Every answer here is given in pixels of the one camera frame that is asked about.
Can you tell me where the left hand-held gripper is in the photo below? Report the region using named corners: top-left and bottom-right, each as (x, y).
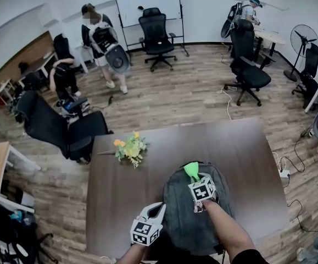
top-left (130, 201), bottom-right (167, 247)

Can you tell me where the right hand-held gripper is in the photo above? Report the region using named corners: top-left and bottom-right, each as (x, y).
top-left (188, 175), bottom-right (220, 214)

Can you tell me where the green cloth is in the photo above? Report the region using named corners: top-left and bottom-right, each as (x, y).
top-left (183, 161), bottom-right (200, 184)

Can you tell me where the grey backpack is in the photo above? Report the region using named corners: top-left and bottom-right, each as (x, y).
top-left (163, 162), bottom-right (236, 257)

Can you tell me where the person's right forearm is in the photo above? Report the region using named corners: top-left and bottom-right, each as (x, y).
top-left (202, 198), bottom-right (258, 258)

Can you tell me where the person's left forearm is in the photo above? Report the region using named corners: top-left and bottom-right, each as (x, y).
top-left (116, 242), bottom-right (148, 264)

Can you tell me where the yellow flower bouquet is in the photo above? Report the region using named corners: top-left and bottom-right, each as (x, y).
top-left (97, 130), bottom-right (150, 169)

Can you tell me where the person's black shirt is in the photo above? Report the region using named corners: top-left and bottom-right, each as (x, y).
top-left (139, 247), bottom-right (271, 264)

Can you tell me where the round white table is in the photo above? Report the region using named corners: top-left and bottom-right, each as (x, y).
top-left (253, 27), bottom-right (286, 70)

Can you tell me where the black standing fan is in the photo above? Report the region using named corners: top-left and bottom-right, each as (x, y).
top-left (283, 24), bottom-right (318, 83)

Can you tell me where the whiteboard on wheeled stand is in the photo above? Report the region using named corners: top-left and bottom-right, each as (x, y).
top-left (113, 0), bottom-right (190, 65)

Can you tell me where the black cable with adapter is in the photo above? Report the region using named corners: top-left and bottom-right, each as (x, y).
top-left (287, 199), bottom-right (318, 233)

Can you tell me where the thin black floor cable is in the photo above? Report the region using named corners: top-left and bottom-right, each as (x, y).
top-left (293, 128), bottom-right (313, 173)

